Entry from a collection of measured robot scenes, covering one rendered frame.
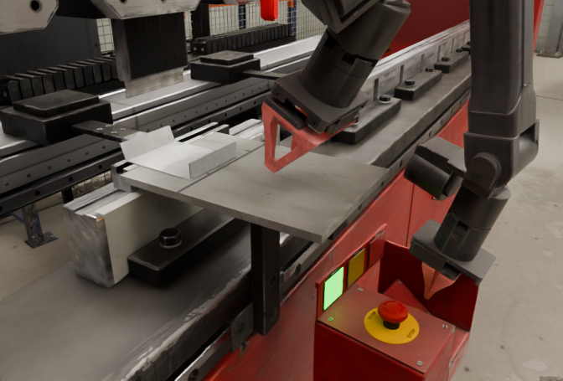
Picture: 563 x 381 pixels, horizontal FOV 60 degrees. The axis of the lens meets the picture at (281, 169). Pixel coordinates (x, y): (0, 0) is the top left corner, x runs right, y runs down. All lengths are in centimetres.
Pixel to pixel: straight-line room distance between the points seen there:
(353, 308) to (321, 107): 35
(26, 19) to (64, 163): 42
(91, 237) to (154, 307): 11
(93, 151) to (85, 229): 31
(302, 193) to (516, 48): 26
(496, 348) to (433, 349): 126
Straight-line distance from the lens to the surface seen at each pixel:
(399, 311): 68
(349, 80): 45
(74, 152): 86
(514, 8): 55
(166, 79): 65
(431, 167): 66
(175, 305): 58
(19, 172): 82
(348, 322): 70
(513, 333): 202
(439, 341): 69
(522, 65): 57
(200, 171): 57
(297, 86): 47
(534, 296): 224
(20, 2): 47
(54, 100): 82
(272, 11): 69
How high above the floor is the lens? 123
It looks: 23 degrees down
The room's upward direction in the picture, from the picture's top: straight up
